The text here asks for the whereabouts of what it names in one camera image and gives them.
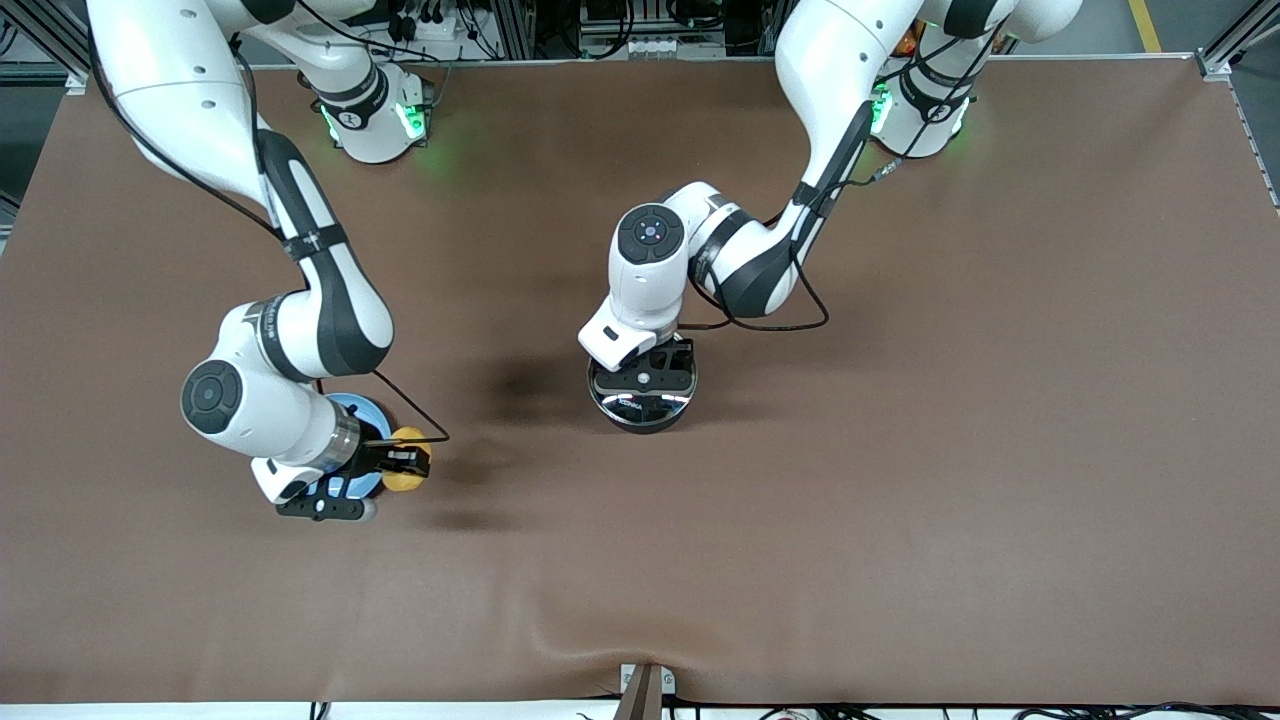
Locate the white power strip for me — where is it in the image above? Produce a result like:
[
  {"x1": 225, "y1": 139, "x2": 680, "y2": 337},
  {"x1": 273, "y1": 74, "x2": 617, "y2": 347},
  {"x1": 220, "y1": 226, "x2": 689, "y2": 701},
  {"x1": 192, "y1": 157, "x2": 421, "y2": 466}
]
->
[{"x1": 395, "y1": 8, "x2": 477, "y2": 47}]

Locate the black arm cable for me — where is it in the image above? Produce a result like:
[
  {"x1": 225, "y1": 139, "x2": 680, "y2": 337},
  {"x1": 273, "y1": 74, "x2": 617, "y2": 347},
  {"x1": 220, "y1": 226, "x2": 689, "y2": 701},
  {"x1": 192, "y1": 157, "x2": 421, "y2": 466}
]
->
[
  {"x1": 88, "y1": 0, "x2": 451, "y2": 446},
  {"x1": 680, "y1": 100, "x2": 906, "y2": 333}
]

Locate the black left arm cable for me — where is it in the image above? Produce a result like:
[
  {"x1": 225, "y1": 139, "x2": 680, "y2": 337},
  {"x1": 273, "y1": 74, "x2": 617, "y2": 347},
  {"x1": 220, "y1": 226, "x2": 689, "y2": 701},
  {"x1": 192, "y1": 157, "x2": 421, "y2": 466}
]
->
[{"x1": 680, "y1": 100, "x2": 906, "y2": 333}]

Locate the metal table clamp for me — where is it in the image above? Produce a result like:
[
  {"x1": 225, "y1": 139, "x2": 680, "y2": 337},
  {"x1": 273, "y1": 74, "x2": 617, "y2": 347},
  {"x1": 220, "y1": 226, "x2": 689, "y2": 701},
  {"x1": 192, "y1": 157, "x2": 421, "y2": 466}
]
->
[{"x1": 619, "y1": 662, "x2": 677, "y2": 720}]

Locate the black pot with blue handle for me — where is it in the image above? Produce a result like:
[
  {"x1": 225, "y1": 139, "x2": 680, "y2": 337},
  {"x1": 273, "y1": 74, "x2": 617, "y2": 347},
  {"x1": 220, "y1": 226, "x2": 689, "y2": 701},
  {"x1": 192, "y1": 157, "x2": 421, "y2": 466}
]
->
[{"x1": 588, "y1": 360, "x2": 698, "y2": 434}]

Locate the brown table mat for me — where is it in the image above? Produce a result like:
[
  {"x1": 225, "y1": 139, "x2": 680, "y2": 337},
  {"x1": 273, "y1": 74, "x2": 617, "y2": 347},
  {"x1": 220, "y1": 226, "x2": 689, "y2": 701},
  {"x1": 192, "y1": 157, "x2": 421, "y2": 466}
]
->
[{"x1": 0, "y1": 55, "x2": 1280, "y2": 706}]

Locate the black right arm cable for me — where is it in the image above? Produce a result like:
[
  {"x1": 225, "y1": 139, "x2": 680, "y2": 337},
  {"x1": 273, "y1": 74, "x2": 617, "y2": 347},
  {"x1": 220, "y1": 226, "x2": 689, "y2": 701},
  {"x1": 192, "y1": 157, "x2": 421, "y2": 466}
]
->
[{"x1": 88, "y1": 0, "x2": 451, "y2": 446}]

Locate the blue round plate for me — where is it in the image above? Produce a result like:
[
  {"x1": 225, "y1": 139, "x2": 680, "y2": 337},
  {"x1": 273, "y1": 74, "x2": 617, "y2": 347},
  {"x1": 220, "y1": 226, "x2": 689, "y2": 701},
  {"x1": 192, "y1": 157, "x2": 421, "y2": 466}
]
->
[{"x1": 305, "y1": 393, "x2": 396, "y2": 501}]

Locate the yellow potato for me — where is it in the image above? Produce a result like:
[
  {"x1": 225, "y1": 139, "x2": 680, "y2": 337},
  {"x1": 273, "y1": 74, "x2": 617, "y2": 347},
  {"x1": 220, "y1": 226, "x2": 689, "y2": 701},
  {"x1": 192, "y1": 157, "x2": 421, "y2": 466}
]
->
[{"x1": 383, "y1": 427, "x2": 432, "y2": 493}]

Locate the glass lid with blue knob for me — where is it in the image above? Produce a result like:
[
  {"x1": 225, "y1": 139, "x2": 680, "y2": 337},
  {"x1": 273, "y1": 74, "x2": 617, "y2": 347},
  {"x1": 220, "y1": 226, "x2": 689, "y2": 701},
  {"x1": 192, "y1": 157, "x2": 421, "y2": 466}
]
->
[{"x1": 592, "y1": 385, "x2": 695, "y2": 420}]

